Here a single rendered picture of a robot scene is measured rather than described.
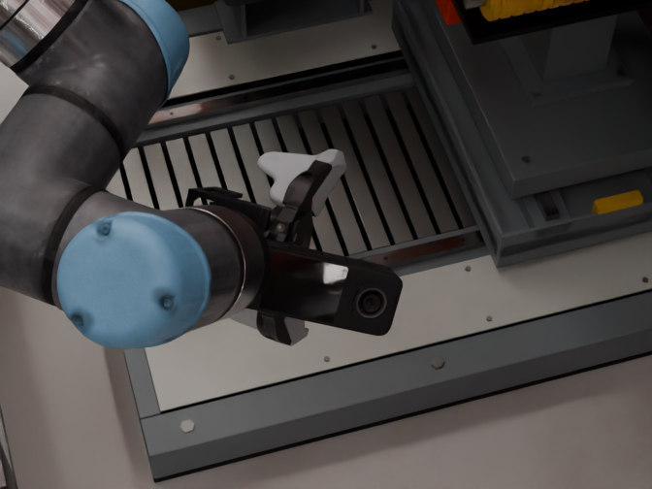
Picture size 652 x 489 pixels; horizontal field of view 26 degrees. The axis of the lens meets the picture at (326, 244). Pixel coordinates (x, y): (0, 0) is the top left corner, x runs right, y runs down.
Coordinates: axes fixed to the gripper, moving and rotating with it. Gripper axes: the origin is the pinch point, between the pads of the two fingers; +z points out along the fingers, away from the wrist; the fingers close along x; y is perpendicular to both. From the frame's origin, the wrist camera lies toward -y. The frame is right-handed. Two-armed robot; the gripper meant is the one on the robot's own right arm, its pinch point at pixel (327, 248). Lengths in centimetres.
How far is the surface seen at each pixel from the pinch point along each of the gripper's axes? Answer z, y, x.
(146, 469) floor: 72, 37, 47
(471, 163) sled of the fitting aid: 98, 7, -4
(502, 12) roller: 71, 3, -24
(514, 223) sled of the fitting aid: 95, -1, 3
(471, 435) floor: 88, -4, 33
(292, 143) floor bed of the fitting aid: 106, 37, 1
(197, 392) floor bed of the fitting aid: 73, 32, 35
